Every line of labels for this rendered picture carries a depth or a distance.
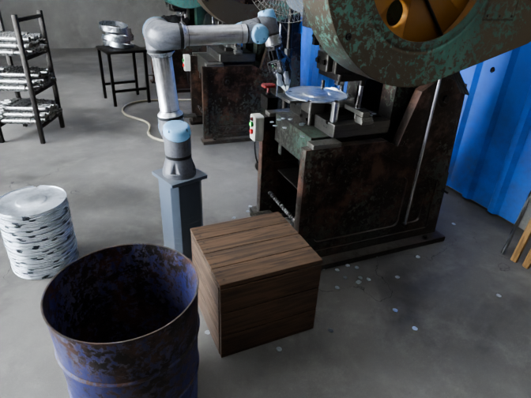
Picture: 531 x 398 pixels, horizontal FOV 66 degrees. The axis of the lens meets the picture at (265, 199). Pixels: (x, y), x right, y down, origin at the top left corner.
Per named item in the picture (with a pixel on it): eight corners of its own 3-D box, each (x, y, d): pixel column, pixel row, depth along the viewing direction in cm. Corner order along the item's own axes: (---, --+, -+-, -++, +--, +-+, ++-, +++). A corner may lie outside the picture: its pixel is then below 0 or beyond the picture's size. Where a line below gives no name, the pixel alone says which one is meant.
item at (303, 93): (352, 91, 202) (352, 90, 202) (340, 107, 178) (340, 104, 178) (295, 84, 210) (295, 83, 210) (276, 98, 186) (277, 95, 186)
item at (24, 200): (62, 213, 177) (62, 212, 177) (-14, 221, 169) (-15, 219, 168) (69, 184, 201) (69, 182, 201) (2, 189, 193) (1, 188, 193)
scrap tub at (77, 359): (73, 483, 115) (35, 365, 92) (73, 366, 149) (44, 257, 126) (219, 431, 130) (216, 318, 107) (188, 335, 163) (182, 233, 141)
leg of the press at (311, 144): (296, 275, 198) (315, 88, 156) (286, 262, 208) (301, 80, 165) (444, 241, 231) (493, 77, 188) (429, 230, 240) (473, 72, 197)
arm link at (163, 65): (163, 149, 188) (142, 20, 161) (160, 138, 200) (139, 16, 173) (190, 145, 191) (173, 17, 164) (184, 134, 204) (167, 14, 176)
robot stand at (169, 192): (178, 268, 199) (171, 185, 178) (159, 250, 212) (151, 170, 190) (209, 254, 210) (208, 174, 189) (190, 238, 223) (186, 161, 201)
